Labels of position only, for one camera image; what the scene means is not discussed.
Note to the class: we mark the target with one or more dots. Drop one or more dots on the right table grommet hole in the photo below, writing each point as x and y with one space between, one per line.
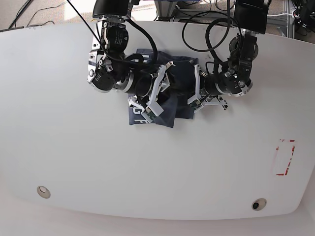
259 204

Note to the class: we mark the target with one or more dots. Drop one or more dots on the red tape rectangle marking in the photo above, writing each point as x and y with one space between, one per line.
283 157

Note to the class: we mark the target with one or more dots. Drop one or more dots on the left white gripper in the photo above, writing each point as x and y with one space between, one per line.
202 85

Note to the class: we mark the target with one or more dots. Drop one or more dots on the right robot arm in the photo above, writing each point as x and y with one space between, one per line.
111 69

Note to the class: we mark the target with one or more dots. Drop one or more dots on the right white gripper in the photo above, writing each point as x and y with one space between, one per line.
148 88

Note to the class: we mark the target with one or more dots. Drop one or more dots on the dark blue t-shirt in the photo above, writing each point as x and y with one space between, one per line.
174 101

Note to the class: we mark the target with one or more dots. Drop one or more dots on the aluminium frame rail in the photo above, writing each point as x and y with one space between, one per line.
280 20

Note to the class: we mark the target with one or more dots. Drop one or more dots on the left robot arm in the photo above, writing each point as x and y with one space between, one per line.
231 77

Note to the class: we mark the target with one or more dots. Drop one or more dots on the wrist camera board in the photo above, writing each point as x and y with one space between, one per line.
196 105
149 115

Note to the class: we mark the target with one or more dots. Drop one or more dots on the left table grommet hole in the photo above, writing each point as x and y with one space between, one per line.
43 192

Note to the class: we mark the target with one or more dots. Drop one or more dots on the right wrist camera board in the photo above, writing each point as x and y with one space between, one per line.
149 115

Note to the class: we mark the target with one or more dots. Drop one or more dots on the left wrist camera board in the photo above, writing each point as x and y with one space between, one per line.
196 105

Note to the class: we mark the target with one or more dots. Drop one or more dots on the table grommet hole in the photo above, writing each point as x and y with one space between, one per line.
43 192
259 204

